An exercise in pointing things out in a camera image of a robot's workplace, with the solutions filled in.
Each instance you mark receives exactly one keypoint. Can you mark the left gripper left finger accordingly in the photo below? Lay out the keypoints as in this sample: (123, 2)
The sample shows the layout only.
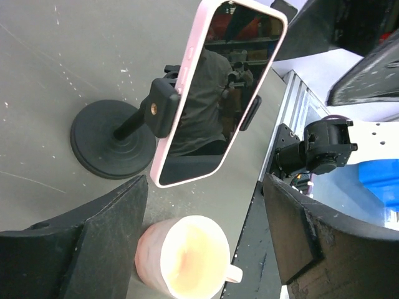
(87, 252)

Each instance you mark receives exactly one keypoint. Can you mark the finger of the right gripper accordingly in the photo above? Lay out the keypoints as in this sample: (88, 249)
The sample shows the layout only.
(321, 26)
(373, 79)

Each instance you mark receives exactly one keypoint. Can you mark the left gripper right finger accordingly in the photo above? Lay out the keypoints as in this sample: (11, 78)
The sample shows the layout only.
(323, 253)

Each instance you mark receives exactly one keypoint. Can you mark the black round-base phone stand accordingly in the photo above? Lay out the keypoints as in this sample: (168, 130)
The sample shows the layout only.
(115, 140)

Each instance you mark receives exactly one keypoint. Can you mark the pink case smartphone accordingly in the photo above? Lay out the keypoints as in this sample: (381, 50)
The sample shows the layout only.
(229, 52)

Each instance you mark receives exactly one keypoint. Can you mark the black folding phone stand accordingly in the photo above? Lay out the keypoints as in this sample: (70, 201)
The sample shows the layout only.
(284, 7)

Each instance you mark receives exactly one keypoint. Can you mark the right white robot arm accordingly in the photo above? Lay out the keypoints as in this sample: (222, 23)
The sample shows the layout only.
(336, 141)

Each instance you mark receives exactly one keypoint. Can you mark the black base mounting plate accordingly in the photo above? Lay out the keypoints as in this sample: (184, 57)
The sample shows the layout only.
(254, 254)

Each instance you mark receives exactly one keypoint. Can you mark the pink ceramic mug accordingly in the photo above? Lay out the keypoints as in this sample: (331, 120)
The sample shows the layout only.
(187, 257)

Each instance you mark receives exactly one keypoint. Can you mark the blue plastic bin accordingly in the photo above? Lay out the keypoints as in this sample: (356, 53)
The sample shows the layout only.
(381, 178)

